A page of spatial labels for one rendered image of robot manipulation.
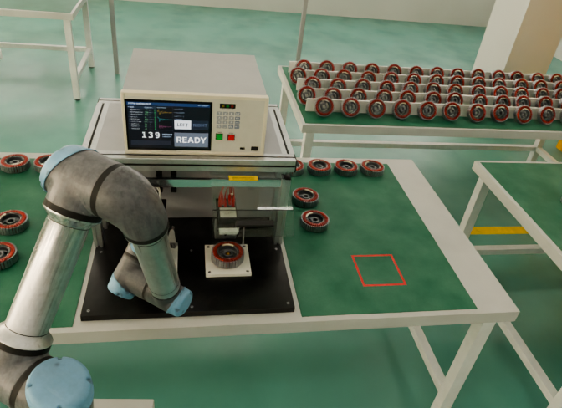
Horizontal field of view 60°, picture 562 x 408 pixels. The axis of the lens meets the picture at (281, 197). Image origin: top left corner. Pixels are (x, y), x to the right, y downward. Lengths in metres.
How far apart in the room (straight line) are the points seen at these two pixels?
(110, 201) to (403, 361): 1.88
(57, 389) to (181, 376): 1.31
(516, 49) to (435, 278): 3.50
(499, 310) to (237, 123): 1.08
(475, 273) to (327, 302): 0.60
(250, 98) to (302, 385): 1.36
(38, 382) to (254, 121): 0.93
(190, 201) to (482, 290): 1.10
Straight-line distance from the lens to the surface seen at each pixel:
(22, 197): 2.13
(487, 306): 1.86
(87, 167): 1.01
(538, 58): 5.25
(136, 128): 1.57
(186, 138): 1.57
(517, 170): 2.78
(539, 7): 5.06
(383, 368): 2.51
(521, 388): 2.73
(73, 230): 1.05
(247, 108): 1.54
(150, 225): 1.00
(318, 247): 1.84
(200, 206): 1.87
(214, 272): 1.65
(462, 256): 2.02
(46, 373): 1.10
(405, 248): 1.95
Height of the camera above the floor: 1.92
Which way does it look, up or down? 34 degrees down
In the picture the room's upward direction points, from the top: 8 degrees clockwise
